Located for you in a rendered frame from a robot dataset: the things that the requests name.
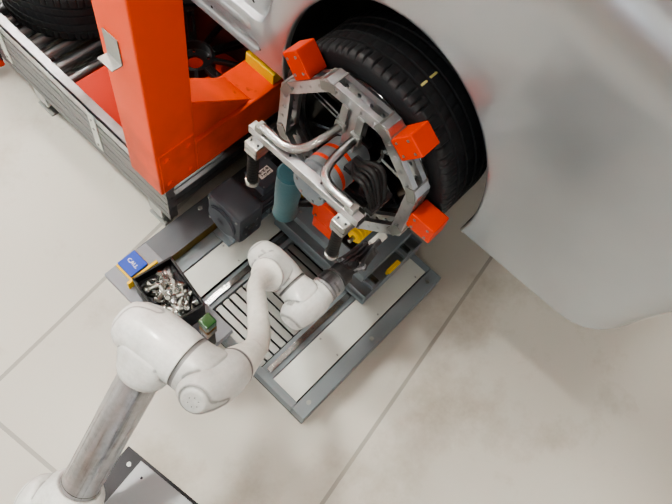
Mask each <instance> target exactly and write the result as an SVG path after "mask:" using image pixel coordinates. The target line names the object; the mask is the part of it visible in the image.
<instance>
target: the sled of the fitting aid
mask: <svg viewBox="0 0 672 504"><path fill-rule="evenodd" d="M274 224H275V225H276V226H277V227H278V228H279V229H280V230H281V231H283V232H284V233H285V234H286V235H287V236H288V237H289V238H290V239H291V240H292V241H293V242H294V243H296V244H297V245H298V246H299V247H300V248H301V249H302V250H303V251H304V252H305V253H306V254H307V255H309V256H310V257H311V258H312V259H313V260H314V261H315V262H316V263H317V264H318V265H319V266H320V267H322V268H323V269H324V270H325V269H329V268H330V267H331V266H332V265H334V264H335V263H339V261H337V260H334V261H330V260H328V259H326V258H325V256H324V252H325V249H324V248H323V247H322V246H321V245H320V244H319V243H318V242H317V241H316V240H314V239H313V238H312V237H311V236H310V235H309V234H308V233H307V232H306V231H305V230H304V229H302V228H301V227H300V226H299V225H298V224H297V223H296V222H295V221H294V220H293V221H291V222H287V223H284V222H280V221H278V220H277V219H275V221H274ZM421 244H422V241H421V240H420V239H419V238H418V237H416V236H415V235H414V234H413V233H411V235H410V237H409V238H408V239H407V240H406V241H405V242H404V243H403V244H402V245H401V246H400V247H399V248H398V249H397V250H396V251H395V252H393V253H392V254H391V255H390V256H389V257H388V258H387V259H386V260H385V261H384V262H383V263H382V264H381V265H380V266H379V267H378V268H377V269H376V270H375V271H374V272H372V273H371V274H370V275H369V276H368V277H367V278H366V279H365V280H364V281H363V282H360V281H359V280H358V279H357V278H356V277H355V276H354V275H353V276H352V280H351V281H350V282H349V283H348V284H347V285H346V286H345V290H346V291H348V292H349V293H350V294H351V295H352V296H353V297H354V298H355V299H356V300H357V301H358V302H359V303H361V304H363V303H364V302H365V301H366V300H367V299H369V298H370V297H371V296H372V295H373V294H374V293H375V292H376V291H377V290H378V289H379V288H380V287H381V286H382V285H383V284H384V283H385V282H386V281H387V280H388V279H389V278H390V277H391V276H392V275H393V274H394V273H395V272H396V271H397V270H398V269H399V268H400V267H401V266H402V265H403V264H404V263H405V262H406V261H408V260H409V259H410V258H411V257H412V256H413V255H414V254H415V253H416V252H417V251H418V249H419V248H420V246H421Z"/></svg>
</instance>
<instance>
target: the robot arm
mask: <svg viewBox="0 0 672 504"><path fill-rule="evenodd" d="M387 237H388V236H387V234H385V233H380V232H378V233H377V234H376V235H375V236H374V237H373V238H372V239H371V240H370V241H369V242H367V241H364V244H363V243H360V244H359V245H357V246H356V247H354V248H353V249H352V250H350V251H349V252H347V253H346V254H344V255H343V256H341V257H339V258H337V259H338V261H339V263H335V264H334V265H332V266H331V267H330V268H329V269H325V270H324V271H323V272H321V273H320V274H319V275H318V276H317V277H316V278H314V280H312V279H310V278H309V277H307V276H306V275H305V274H304V273H303V272H302V271H301V270H300V268H299V267H298V265H297V264H296V263H295V262H294V260H293V259H292V258H291V257H290V256H289V255H288V254H287V253H286V252H285V251H284V250H283V249H281V248H280V247H279V246H277V245H276V244H274V243H272V242H270V241H259V242H257V243H256V244H254V245H253V246H252V247H251V248H250V249H249V252H248V261H249V265H250V266H251V268H252V269H251V276H250V278H249V280H248V284H247V326H248V331H247V338H246V340H245V341H243V342H241V343H238V344H236V345H234V346H231V347H228V348H225V349H224V350H223V349H221V348H219V347H218V346H216V345H214V344H212V343H211V342H209V341H208V340H206V339H205V338H204V337H203V336H202V335H200V334H199V332H198V331H197V330H196V329H195V328H193V327H192V326H191V325H190V324H188V323H187V322H186V321H184V320H183V319H181V318H180V317H178V316H177V315H175V314H174V313H172V312H171V311H169V310H167V309H166V308H164V307H161V306H159V305H156V304H153V303H150V302H138V301H136V302H132V303H130V304H129V305H127V306H126V307H125V308H123V309H122V310H121V311H120V312H119V313H118V315H117V316H116V317H115V319H114V320H113V323H112V326H111V337H112V340H113V343H114V344H115V345H116V346H117V347H118V348H117V361H116V369H117V374H116V376H115V378H114V380H113V381H112V383H111V385H110V387H109V389H108V391H107V393H106V394H105V396H104V398H103V400H102V402H101V404H100V406H99V407H98V409H97V411H96V413H95V416H94V418H93V420H92V421H91V423H90V425H89V427H88V429H87V431H86V433H85V434H84V436H83V438H82V440H81V442H80V444H79V446H78V447H77V449H76V451H75V453H74V455H73V457H72V459H71V460H70V462H69V464H68V466H67V468H63V469H60V470H58V471H56V472H54V473H44V474H40V475H38V476H37V477H34V478H33V479H31V480H30V481H28V482H27V483H26V484H25V485H24V486H23V487H22V489H21V490H20V491H19V493H18V494H17V496H16V498H15V500H14V504H104V500H105V489H104V486H103V484H104V482H105V480H106V479H107V477H108V475H109V474H110V472H111V470H112V468H113V467H114V465H115V463H116V461H117V460H118V458H119V456H120V454H121V453H122V451H123V449H124V447H125V446H126V444H127V442H128V440H129V439H130V437H131V435H132V433H133V432H134V430H135V428H136V426H137V425H138V423H139V421H140V419H141V418H142V416H143V414H144V412H145V411H146V409H147V407H148V405H149V404H150V402H151V400H152V398H153V397H154V395H155V393H156V391H158V390H160V389H162V388H164V387H165V386H166V385H168V386H170V387H171V388H172V389H173V390H174V391H175V392H176V396H177V399H178V401H179V403H180V405H181V406H182V407H183V408H184V409H185V410H186V411H188V412H189V413H192V414H196V415H200V414H206V413H210V412H213V411H215V410H217V409H220V408H221V407H223V406H225V405H226V404H228V403H229V402H231V401H232V400H233V399H234V398H235V397H237V396H238V395H239V394H240V393H241V392H242V391H243V390H244V388H245V387H246V385H247V384H248V383H249V382H250V380H251V379H252V377H253V375H254V374H255V372H256V370H257V368H258V367H259V365H260V364H261V362H262V361H263V359H264V358H265V356H266V354H267V352H268V349H269V345H270V339H271V330H270V321H269V313H268V305H267V297H266V291H271V292H276V293H277V294H278V295H279V296H280V297H281V298H282V300H283V301H284V304H283V305H282V308H281V312H280V317H281V319H282V321H283V322H284V323H285V324H286V325H287V326H289V327H290V328H291V329H293V330H301V329H303V328H305V327H307V326H308V325H310V324H311V323H313V322H314V321H316V320H317V319H318V318H319V317H320V316H322V315H323V314H324V313H325V311H326V310H327V309H328V307H329V306H330V304H331V303H332V302H333V301H334V300H335V299H336V298H337V297H338V296H339V295H340V294H341V293H342V292H343V291H344V289H345V286H346V285H347V284H348V283H349V282H350V281H351V280H352V276H353V274H355V273H357V272H358V270H361V269H362V270H363V271H366V269H367V266H368V265H369V264H370V262H371V261H372V260H373V258H374V257H375V256H376V254H377V253H378V250H377V247H378V246H379V245H380V244H381V243H382V242H383V241H384V240H385V239H386V238H387Z"/></svg>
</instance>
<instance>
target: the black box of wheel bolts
mask: <svg viewBox="0 0 672 504"><path fill-rule="evenodd" d="M132 281H133V282H134V285H135V288H136V291H137V293H138V295H139V296H140V298H141V299H142V301H143V302H150V303H153V304H156V305H159V306H161V307H164V308H166V309H167V310H169V311H171V312H172V313H174V314H175V315H177V316H178V317H180V318H181V319H183V320H184V321H186V322H187V323H188V324H190V325H191V326H193V325H194V324H196V323H197V322H198V320H199V319H200V318H201V317H203V316H204V315H205V314H206V311H205V305H206V304H205V302H204V301H203V300H202V298H201V297H200V295H199V294H198V293H197V291H196V290H195V288H194V287H193V286H192V284H191V283H190V282H189V280H188V279H187V277H186V276H185V275H184V273H183V272H182V270H181V269H180V268H179V266H178V265H177V263H176V262H175V261H174V259H173V258H172V256H170V257H168V258H167V259H165V260H163V261H161V262H159V263H158V264H156V265H154V266H152V267H151V268H149V269H147V270H145V271H144V272H142V273H140V274H138V275H137V276H135V277H133V278H132Z"/></svg>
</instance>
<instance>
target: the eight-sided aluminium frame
mask: <svg viewBox="0 0 672 504"><path fill-rule="evenodd" d="M280 90H281V91H280V101H279V111H278V122H277V123H276V124H277V130H278V132H279V136H280V137H281V138H283V139H284V140H285V141H287V142H289V143H292V144H296V143H297V144H302V143H305V142H308V141H307V139H306V138H305V136H304V134H303V132H302V130H301V128H300V126H299V116H300V109H301V102H302V95H303V93H318V92H329V93H331V94H332V95H333V96H335V97H336V98H337V99H338V100H339V101H340V102H342V103H344V104H345V105H346V106H347V107H349V108H350V110H351V111H352V112H354V113H355V114H356V115H357V116H358V117H360V118H362V119H363V120H364V121H365V123H367V124H368V125H369V126H370V127H371V128H373V129H374V130H375V131H376V132H377V133H378V134H379V135H380V137H381V138H382V140H383V143H384V145H385V147H386V149H387V152H388V154H389V156H390V159H391V161H392V163H393V165H394V168H395V170H396V172H397V175H398V177H399V179H400V181H401V184H402V186H403V188H404V190H405V196H404V198H403V200H402V202H401V205H400V207H399V209H398V211H397V213H392V212H385V211H379V210H378V211H377V212H376V213H375V214H373V215H372V216H370V215H368V214H367V213H366V212H365V219H364V222H363V223H362V224H360V225H359V226H358V227H357V229H365V230H370V231H375V232H380V233H385V234H391V235H392V236H394V235H396V236H400V235H401V234H402V233H403V232H404V231H405V230H406V229H408V228H409V227H408V226H407V225H406V223H407V221H408V219H409V217H410V215H411V213H412V212H413V211H414V210H415V209H416V208H417V207H418V206H419V205H420V204H421V203H423V201H424V199H425V197H426V195H427V194H428V193H429V189H430V184H429V181H428V178H427V177H426V175H425V172H424V170H423V168H422V165H421V163H420V160H419V158H418V159H412V160H406V161H402V160H401V158H400V156H399V155H398V153H397V151H396V149H395V147H394V146H393V144H392V142H391V140H392V139H393V138H394V137H395V136H396V135H398V134H399V133H400V132H401V131H402V130H403V129H405V128H406V127H407V126H406V125H405V123H404V122H403V119H402V118H401V117H400V116H399V115H398V114H397V112H396V111H395V110H394V111H393V110H392V109H391V108H389V107H388V106H387V105H386V104H385V103H383V102H382V101H381V100H380V99H378V98H377V97H376V96H375V95H374V94H372V93H371V92H370V91H369V90H368V89H366V88H365V87H364V86H363V85H362V84H360V83H359V82H358V81H357V80H355V79H354V78H353V77H352V76H351V75H350V73H349V72H346V71H345V70H343V69H342V68H336V67H335V68H333V69H326V70H322V71H321V72H319V73H318V74H317V75H315V76H314V77H312V78H311V79H309V80H299V81H297V80H295V78H294V76H293V75H292V76H290V77H289V78H287V79H286V80H284V81H283V82H282V83H281V88H280ZM359 98H360V99H361V100H362V101H363V102H362V101H361V100H360V99H359ZM365 103H366V104H367V105H368V106H367V105H366V104H365ZM293 137H294V138H293ZM294 139H295V140H294ZM295 141H296V142H295ZM312 154H313V151H312V150H311V151H308V152H305V153H302V154H295V155H296V156H298V157H299V158H300V159H301V160H302V161H303V162H304V161H305V160H306V159H307V158H309V157H310V156H311V155H312Z"/></svg>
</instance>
